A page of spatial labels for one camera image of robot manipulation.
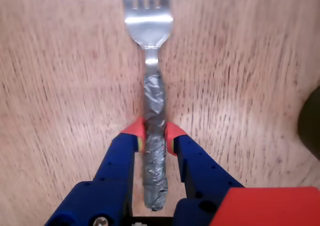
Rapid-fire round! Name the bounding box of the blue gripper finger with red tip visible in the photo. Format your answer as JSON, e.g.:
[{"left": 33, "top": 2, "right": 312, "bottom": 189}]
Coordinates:
[
  {"left": 163, "top": 122, "right": 247, "bottom": 226},
  {"left": 44, "top": 117, "right": 147, "bottom": 226}
]

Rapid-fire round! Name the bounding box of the fork with gray taped handle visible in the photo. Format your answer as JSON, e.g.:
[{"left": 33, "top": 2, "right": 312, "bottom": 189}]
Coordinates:
[{"left": 117, "top": 0, "right": 175, "bottom": 212}]

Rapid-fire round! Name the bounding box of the tall gray cup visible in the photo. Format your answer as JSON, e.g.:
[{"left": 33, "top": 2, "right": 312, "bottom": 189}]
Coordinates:
[{"left": 297, "top": 85, "right": 320, "bottom": 159}]

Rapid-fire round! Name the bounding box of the red camera mount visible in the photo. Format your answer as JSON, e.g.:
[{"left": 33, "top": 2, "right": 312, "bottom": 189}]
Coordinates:
[{"left": 209, "top": 186, "right": 320, "bottom": 226}]

